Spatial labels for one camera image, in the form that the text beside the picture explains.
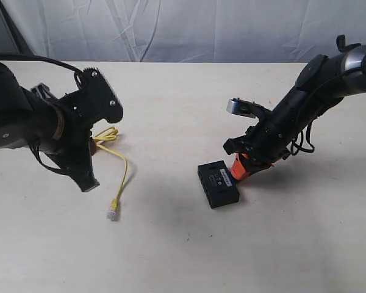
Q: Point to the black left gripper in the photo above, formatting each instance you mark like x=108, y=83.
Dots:
x=69, y=152

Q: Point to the black network switch box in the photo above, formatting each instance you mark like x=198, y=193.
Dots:
x=218, y=185

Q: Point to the white backdrop curtain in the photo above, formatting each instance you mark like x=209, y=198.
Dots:
x=180, y=31

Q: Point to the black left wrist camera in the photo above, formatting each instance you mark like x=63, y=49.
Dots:
x=94, y=101

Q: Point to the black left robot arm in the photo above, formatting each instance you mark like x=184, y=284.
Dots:
x=51, y=129

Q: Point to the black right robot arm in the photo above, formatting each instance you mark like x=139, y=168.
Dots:
x=323, y=83

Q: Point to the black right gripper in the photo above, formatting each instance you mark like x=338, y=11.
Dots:
x=271, y=139

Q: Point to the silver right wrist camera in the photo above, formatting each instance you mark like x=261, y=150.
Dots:
x=237, y=106

